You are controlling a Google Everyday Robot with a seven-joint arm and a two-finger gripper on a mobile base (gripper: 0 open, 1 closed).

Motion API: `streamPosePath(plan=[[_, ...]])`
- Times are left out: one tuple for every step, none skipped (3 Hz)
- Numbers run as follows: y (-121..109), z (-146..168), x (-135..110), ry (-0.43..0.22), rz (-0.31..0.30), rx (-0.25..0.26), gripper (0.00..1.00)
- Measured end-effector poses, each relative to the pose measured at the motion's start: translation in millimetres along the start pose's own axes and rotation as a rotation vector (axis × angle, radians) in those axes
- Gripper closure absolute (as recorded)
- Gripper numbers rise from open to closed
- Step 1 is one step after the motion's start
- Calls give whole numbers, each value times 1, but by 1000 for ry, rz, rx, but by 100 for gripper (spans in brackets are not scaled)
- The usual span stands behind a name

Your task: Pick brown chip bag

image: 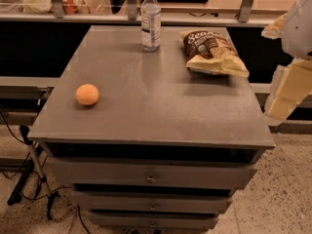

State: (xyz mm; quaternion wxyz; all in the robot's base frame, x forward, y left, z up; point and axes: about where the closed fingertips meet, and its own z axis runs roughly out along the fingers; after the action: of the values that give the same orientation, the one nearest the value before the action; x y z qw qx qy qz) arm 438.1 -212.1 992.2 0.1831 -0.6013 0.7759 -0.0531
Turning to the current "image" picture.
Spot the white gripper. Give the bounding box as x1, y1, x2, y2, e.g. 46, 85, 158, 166
261, 0, 312, 121

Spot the brown chip bag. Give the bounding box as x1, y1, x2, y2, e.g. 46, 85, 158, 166
180, 30, 249, 78

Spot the clear plastic water bottle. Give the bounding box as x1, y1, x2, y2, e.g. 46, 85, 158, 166
140, 0, 161, 52

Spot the grey drawer cabinet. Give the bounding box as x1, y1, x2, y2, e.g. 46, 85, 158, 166
29, 25, 274, 230

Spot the orange fruit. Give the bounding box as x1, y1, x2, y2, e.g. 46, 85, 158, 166
75, 84, 99, 106

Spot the black tripod stand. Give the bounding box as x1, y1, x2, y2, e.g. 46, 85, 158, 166
7, 125, 59, 220

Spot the black floor cable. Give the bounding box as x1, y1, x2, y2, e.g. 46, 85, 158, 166
0, 107, 92, 234

